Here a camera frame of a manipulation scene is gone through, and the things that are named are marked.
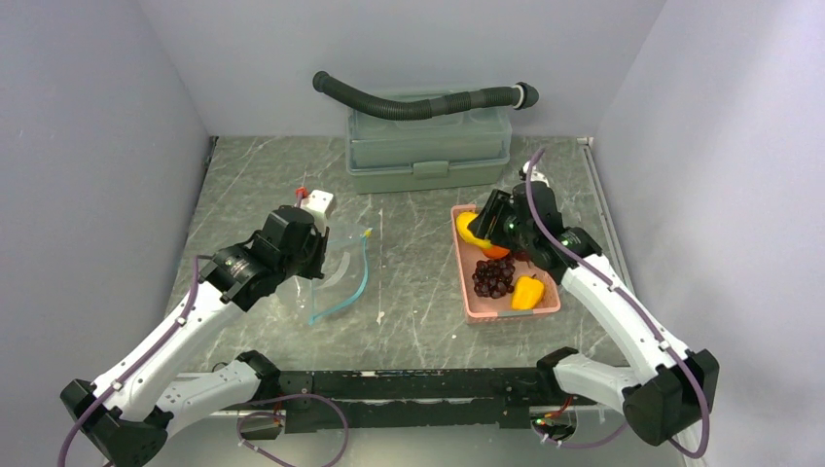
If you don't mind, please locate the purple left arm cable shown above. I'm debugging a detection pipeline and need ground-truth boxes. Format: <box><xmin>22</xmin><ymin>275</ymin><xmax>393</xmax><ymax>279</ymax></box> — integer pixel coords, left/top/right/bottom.
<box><xmin>56</xmin><ymin>256</ymin><xmax>211</xmax><ymax>467</ymax></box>

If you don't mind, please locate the green plastic storage box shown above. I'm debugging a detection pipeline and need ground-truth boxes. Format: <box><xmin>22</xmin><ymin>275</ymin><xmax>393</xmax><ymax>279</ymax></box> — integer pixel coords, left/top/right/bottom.
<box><xmin>345</xmin><ymin>87</ymin><xmax>521</xmax><ymax>195</ymax></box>

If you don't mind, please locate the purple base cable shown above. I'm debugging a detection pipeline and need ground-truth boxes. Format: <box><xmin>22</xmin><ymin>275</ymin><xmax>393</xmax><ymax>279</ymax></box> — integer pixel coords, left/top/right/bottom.
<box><xmin>235</xmin><ymin>393</ymin><xmax>351</xmax><ymax>467</ymax></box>

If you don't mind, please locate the yellow bell pepper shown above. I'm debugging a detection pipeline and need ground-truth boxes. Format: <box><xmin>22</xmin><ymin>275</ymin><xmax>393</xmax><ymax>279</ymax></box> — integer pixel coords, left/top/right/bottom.
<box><xmin>511</xmin><ymin>275</ymin><xmax>546</xmax><ymax>310</ymax></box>

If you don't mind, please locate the pink perforated plastic basket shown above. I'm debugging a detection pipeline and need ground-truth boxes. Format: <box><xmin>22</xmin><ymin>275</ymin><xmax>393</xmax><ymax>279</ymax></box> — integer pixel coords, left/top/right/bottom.
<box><xmin>450</xmin><ymin>204</ymin><xmax>561</xmax><ymax>323</ymax></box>

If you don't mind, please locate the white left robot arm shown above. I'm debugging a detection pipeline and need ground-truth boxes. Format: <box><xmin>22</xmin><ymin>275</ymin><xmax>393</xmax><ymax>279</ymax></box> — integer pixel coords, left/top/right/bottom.
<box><xmin>56</xmin><ymin>198</ymin><xmax>334</xmax><ymax>466</ymax></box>

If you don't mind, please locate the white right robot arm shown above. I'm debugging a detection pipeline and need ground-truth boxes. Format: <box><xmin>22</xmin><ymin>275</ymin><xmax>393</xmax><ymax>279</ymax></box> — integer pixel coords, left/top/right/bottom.
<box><xmin>469</xmin><ymin>181</ymin><xmax>720</xmax><ymax>458</ymax></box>

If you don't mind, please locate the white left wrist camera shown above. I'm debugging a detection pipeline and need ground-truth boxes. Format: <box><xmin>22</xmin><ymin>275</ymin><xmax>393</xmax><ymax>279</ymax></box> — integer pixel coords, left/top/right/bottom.
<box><xmin>296</xmin><ymin>187</ymin><xmax>336</xmax><ymax>230</ymax></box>

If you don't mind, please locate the orange fruit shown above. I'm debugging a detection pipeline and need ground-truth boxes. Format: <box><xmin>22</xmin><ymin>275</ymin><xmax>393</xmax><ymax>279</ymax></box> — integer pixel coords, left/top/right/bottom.
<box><xmin>482</xmin><ymin>245</ymin><xmax>511</xmax><ymax>260</ymax></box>

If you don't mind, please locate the black corrugated hose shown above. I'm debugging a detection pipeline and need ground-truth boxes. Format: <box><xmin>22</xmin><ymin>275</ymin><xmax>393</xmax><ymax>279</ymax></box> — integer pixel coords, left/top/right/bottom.
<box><xmin>311</xmin><ymin>70</ymin><xmax>540</xmax><ymax>123</ymax></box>

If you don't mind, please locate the yellow mango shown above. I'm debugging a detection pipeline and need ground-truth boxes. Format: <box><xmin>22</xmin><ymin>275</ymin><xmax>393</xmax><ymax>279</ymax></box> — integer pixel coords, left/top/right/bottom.
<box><xmin>455</xmin><ymin>211</ymin><xmax>492</xmax><ymax>250</ymax></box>

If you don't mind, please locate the clear zip top bag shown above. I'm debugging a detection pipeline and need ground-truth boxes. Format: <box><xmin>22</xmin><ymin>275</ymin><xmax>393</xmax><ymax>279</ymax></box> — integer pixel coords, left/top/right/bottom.
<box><xmin>275</xmin><ymin>223</ymin><xmax>373</xmax><ymax>325</ymax></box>

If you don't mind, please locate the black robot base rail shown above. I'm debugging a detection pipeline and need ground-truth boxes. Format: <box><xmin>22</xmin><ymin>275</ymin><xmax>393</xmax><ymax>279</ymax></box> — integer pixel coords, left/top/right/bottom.
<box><xmin>236</xmin><ymin>368</ymin><xmax>591</xmax><ymax>434</ymax></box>

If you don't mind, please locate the dark red grape bunch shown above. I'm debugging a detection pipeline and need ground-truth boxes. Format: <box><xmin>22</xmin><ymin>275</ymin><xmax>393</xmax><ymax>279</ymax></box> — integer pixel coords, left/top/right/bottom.
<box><xmin>471</xmin><ymin>257</ymin><xmax>515</xmax><ymax>299</ymax></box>

